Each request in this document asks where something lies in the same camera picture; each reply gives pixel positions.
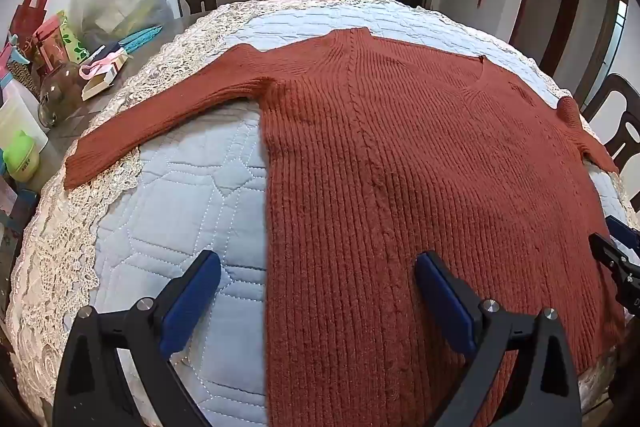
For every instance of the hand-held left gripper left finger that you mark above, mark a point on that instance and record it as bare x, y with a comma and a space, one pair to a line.
192, 302

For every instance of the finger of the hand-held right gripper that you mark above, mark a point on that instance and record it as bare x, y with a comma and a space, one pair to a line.
625, 234
625, 272

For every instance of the rust red knitted sweater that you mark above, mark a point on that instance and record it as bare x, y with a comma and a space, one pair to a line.
375, 182

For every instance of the red gift bag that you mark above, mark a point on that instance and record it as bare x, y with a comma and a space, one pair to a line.
22, 14

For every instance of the green floral box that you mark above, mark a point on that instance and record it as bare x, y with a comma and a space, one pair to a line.
72, 42

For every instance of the white plastic container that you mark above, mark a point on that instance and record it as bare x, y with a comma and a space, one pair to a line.
17, 117

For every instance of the glass jar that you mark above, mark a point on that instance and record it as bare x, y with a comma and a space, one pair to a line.
60, 92

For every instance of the light blue quilted lace-trimmed blanket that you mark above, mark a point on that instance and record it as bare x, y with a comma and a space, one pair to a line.
175, 207

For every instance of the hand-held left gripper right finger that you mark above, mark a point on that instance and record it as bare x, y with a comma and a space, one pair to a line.
445, 302

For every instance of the green lidded cup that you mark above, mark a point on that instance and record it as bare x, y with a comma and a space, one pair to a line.
20, 159

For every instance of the small box with pink ribbon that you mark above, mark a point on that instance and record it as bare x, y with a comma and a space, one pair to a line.
97, 84

